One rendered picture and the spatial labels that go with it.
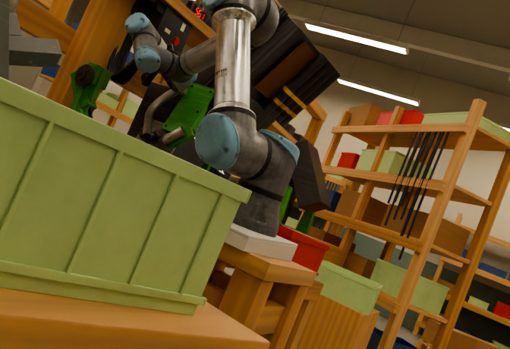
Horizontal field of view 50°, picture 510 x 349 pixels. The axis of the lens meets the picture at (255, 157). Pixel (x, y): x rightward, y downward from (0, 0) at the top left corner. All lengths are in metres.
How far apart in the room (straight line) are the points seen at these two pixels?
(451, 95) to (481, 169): 1.52
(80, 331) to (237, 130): 0.75
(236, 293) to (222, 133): 0.34
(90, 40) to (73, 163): 1.52
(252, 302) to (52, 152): 0.73
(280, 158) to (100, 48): 0.99
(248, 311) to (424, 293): 3.27
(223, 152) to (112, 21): 1.01
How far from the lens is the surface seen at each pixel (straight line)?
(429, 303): 4.42
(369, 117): 5.77
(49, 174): 0.53
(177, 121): 1.97
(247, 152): 1.22
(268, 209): 1.30
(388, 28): 9.52
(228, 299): 1.19
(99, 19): 2.05
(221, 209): 0.68
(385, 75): 11.45
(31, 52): 0.61
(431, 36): 9.38
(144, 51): 1.71
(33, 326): 0.51
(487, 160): 10.85
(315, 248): 1.74
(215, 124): 1.22
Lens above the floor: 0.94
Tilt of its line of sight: 5 degrees up
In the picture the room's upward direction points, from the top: 23 degrees clockwise
